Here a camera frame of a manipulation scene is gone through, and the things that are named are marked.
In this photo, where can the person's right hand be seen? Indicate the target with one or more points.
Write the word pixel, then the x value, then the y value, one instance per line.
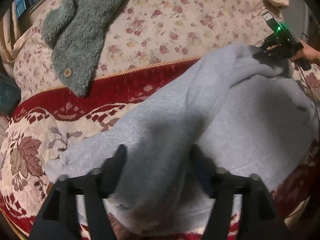
pixel 308 53

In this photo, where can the red and cream floral blanket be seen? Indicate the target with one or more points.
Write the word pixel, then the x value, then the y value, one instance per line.
pixel 50 122

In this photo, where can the green fuzzy fleece garment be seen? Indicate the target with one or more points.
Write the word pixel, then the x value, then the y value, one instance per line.
pixel 75 32

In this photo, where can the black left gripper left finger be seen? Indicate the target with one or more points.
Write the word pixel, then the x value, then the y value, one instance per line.
pixel 58 216

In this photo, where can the light grey fleece pants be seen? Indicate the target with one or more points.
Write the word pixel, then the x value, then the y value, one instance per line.
pixel 245 114

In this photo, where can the blue plastic bag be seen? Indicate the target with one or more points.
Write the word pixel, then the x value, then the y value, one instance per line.
pixel 10 95

